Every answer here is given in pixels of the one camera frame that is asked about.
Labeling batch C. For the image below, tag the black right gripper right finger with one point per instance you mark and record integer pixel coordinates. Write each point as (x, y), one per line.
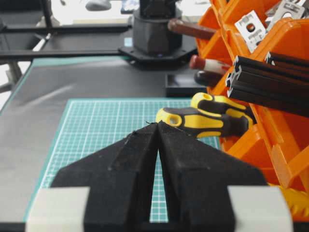
(217, 192)

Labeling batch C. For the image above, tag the dark brown tool handle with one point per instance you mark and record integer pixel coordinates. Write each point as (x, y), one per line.
(182, 27)

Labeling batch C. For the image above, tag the black aluminium extrusion bar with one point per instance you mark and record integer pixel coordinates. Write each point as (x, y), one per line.
(269, 85)

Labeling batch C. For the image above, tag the large yellow black screwdriver handle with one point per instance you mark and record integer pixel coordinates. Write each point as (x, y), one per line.
(200, 123)

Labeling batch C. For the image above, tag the orange container rack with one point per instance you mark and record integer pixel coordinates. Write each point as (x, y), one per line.
(278, 144)

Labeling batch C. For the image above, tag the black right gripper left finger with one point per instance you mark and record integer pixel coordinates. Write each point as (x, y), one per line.
(107, 191)

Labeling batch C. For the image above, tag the small black tray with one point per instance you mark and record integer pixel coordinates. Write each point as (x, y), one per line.
(182, 85)

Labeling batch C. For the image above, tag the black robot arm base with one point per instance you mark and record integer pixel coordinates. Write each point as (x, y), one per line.
(150, 40)

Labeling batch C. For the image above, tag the silver metal bracket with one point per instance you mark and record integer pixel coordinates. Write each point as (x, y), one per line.
(251, 29)

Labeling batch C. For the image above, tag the green cutting mat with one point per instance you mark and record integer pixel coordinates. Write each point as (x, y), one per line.
(89, 125)

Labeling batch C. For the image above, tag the small yellow black screwdriver handle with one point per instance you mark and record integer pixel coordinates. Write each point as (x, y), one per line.
(215, 104)

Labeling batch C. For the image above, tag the red white tool handle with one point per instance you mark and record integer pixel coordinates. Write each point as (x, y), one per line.
(209, 65)

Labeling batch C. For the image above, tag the black table mat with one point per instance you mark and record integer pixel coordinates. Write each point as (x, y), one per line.
(30, 117)

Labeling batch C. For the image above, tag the black tool handle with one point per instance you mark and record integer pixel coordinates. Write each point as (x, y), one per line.
(207, 78)

